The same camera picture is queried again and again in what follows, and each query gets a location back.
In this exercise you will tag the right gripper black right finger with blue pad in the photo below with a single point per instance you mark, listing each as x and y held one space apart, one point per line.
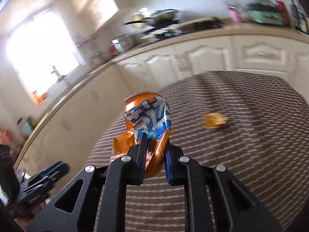
215 200

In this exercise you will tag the steel sink faucet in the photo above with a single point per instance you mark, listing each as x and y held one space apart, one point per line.
60 77

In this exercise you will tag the green electric cooker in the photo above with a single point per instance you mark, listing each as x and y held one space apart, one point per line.
264 12

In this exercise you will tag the black gas stove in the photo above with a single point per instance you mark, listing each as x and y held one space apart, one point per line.
183 28

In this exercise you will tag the black wok with lid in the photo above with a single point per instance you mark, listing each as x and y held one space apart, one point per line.
156 19

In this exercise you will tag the red sauce bottle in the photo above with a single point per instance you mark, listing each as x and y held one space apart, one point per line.
284 12

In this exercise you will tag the pink utensil holder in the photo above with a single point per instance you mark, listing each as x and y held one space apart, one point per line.
234 14

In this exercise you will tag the crushed orange soda can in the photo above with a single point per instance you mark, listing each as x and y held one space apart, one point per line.
149 113

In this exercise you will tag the brown polka dot tablecloth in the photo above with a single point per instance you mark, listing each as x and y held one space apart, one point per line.
265 142

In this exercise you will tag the cream lower kitchen cabinets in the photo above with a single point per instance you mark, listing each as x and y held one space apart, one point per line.
70 129

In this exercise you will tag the person's left hand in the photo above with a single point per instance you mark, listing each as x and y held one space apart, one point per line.
24 221

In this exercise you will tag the small orange wrapper scrap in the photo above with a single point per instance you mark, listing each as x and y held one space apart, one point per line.
214 120

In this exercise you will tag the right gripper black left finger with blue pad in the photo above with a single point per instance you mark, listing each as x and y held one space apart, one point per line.
96 200

